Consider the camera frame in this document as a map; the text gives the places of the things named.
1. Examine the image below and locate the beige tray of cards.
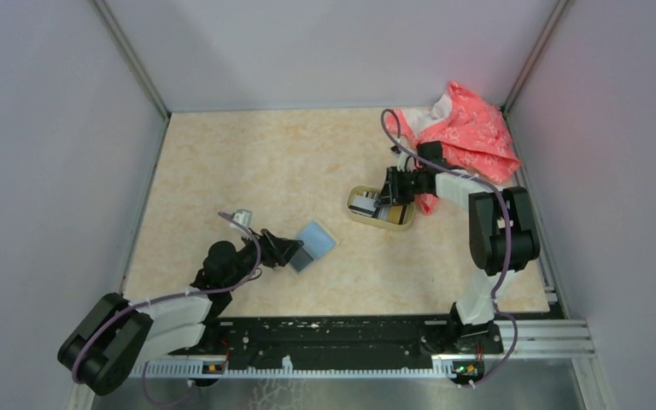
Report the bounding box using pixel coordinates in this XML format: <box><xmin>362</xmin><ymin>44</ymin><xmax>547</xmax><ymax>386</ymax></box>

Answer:
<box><xmin>345</xmin><ymin>185</ymin><xmax>416</xmax><ymax>231</ymax></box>

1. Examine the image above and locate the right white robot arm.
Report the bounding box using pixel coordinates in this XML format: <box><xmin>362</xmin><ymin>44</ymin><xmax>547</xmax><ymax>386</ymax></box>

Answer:
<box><xmin>376</xmin><ymin>143</ymin><xmax>541</xmax><ymax>352</ymax></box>

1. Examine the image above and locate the beige card holder wallet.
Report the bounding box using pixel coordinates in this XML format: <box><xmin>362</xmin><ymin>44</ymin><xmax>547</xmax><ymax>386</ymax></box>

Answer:
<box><xmin>295</xmin><ymin>220</ymin><xmax>339</xmax><ymax>274</ymax></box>

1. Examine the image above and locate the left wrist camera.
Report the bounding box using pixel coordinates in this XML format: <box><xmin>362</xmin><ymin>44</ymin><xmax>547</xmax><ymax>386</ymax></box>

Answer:
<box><xmin>231</xmin><ymin>208</ymin><xmax>253</xmax><ymax>228</ymax></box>

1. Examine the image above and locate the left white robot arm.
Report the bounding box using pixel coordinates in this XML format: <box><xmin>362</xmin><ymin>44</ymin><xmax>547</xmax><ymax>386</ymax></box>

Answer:
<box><xmin>57</xmin><ymin>229</ymin><xmax>304</xmax><ymax>395</ymax></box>

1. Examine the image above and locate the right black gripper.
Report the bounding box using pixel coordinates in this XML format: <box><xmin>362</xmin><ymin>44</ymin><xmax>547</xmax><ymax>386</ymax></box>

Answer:
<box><xmin>373</xmin><ymin>166</ymin><xmax>425</xmax><ymax>208</ymax></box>

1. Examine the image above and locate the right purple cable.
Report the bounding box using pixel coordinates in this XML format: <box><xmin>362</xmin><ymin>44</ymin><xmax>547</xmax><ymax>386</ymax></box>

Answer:
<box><xmin>381</xmin><ymin>108</ymin><xmax>519</xmax><ymax>388</ymax></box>

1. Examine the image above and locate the purple cable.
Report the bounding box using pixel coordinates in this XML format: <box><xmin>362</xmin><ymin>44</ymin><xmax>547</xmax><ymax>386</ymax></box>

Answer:
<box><xmin>71</xmin><ymin>211</ymin><xmax>263</xmax><ymax>407</ymax></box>
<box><xmin>381</xmin><ymin>108</ymin><xmax>519</xmax><ymax>388</ymax></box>

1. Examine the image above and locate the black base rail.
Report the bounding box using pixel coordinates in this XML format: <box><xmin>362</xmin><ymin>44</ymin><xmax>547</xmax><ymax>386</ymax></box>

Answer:
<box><xmin>169</xmin><ymin>314</ymin><xmax>505</xmax><ymax>375</ymax></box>

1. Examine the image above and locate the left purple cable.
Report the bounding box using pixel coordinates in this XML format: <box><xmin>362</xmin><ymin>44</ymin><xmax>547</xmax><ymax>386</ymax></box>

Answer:
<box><xmin>71</xmin><ymin>211</ymin><xmax>263</xmax><ymax>407</ymax></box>

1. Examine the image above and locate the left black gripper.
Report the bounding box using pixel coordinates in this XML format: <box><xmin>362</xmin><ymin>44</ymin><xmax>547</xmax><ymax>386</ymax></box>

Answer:
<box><xmin>225</xmin><ymin>227</ymin><xmax>304</xmax><ymax>290</ymax></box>

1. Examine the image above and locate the pink crumpled cloth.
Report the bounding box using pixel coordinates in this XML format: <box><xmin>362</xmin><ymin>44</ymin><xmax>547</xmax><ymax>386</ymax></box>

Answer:
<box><xmin>379</xmin><ymin>82</ymin><xmax>521</xmax><ymax>214</ymax></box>

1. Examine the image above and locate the grey white credit card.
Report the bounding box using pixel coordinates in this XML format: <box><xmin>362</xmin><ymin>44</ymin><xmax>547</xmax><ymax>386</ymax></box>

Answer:
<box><xmin>348</xmin><ymin>190</ymin><xmax>378</xmax><ymax>219</ymax></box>

